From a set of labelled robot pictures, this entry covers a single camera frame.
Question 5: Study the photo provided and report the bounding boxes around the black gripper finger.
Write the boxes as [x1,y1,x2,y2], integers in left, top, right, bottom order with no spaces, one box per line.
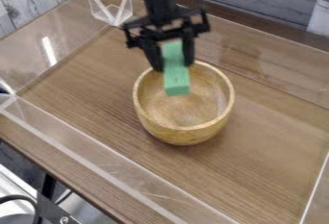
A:
[143,35,163,72]
[182,29,195,66]

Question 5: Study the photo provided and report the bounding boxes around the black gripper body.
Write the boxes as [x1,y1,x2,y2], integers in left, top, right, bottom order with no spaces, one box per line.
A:
[122,0,213,49]

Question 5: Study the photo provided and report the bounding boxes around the green rectangular block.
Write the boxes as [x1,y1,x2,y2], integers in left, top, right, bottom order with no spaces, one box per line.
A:
[162,40,190,96]

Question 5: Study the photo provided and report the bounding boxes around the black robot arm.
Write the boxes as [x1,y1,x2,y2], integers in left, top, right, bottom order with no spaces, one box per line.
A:
[123,0,211,72]

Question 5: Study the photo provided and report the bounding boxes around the brown wooden bowl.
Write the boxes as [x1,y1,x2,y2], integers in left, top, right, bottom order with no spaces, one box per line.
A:
[132,61,235,146]

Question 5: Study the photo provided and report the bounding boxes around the clear acrylic corner bracket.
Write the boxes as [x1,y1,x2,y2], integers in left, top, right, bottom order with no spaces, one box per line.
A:
[88,0,132,27]

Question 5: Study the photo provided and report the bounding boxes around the clear acrylic front wall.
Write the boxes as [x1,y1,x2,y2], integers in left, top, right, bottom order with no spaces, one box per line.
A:
[0,79,241,224]

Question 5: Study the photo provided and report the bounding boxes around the black metal bracket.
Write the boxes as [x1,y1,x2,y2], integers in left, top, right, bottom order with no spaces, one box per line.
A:
[35,193,82,224]

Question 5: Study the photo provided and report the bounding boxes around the black cable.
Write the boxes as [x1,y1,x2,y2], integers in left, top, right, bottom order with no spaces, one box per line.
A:
[0,194,43,224]

